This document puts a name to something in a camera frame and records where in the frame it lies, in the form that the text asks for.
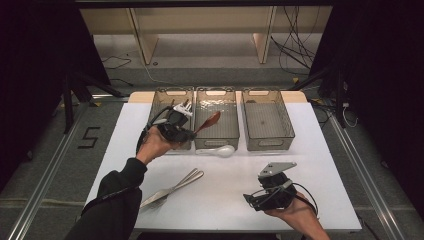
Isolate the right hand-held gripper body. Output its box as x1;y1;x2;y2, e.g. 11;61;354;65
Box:
248;161;298;212

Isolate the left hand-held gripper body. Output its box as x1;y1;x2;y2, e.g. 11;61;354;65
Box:
155;101;196;145

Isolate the brown wooden spoon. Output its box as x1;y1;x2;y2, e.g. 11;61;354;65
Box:
193;110;222;136

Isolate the smoky transparent plastic bin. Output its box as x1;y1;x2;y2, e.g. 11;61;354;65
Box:
143;86;195;151
241;87;296;152
193;85;241;152

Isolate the white plastic spoon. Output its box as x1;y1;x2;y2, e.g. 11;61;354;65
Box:
195;144;236;159

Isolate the person's left hand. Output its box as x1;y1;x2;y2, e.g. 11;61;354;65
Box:
135;125;184;166

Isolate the person's right hand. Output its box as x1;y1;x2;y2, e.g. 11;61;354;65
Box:
264;191;322;232

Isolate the light wooden shelf unit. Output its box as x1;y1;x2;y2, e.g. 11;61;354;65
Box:
79;5;334;66

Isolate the black metal stand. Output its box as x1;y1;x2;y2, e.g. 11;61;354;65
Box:
61;71;125;134
289;64;348;129

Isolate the black curtain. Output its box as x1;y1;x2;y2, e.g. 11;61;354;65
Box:
309;0;424;214
0;0;112;194

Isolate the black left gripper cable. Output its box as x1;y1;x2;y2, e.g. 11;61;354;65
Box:
81;105;175;216

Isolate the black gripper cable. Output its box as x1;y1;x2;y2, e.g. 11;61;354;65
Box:
249;181;320;218
81;105;175;216

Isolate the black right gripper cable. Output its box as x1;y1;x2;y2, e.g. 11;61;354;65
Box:
249;181;320;218

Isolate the white floor cable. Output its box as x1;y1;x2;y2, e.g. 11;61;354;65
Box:
143;63;175;87

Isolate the black floor cable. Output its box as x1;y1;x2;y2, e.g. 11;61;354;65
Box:
100;54;133;71

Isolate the aluminium floor rail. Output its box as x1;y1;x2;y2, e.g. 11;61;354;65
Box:
328;109;406;240
6;94;130;240

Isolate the white cable with plug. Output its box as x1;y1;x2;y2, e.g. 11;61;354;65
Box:
342;101;360;130

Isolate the black cable bundle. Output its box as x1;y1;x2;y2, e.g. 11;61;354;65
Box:
269;5;323;77

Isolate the black frame bar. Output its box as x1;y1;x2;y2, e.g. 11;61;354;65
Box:
73;0;335;9

